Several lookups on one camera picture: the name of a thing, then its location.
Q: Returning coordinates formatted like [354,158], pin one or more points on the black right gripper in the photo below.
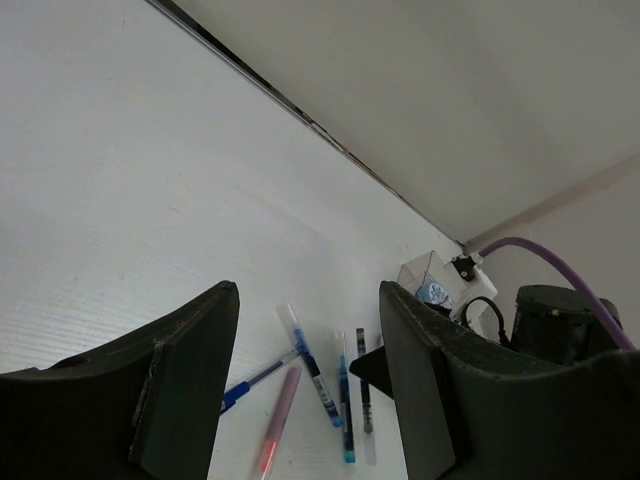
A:
[554,324]

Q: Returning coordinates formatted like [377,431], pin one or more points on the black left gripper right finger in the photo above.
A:
[469,408]

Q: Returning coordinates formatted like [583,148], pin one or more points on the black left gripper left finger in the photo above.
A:
[143,406]

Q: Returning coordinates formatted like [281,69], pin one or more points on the blue ballpoint pen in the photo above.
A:
[233,394]

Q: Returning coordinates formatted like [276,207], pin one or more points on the black gel pen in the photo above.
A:
[368,426]

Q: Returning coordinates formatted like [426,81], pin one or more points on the teal gel pen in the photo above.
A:
[345,401]

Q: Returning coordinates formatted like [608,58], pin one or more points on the pink red gel pen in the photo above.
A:
[265,459]

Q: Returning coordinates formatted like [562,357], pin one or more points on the dark blue gel pen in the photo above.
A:
[290,322]

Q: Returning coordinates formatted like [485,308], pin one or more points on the blue white round tub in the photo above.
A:
[433,293]

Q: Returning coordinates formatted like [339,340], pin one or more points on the clear desk organizer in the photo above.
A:
[427,268]

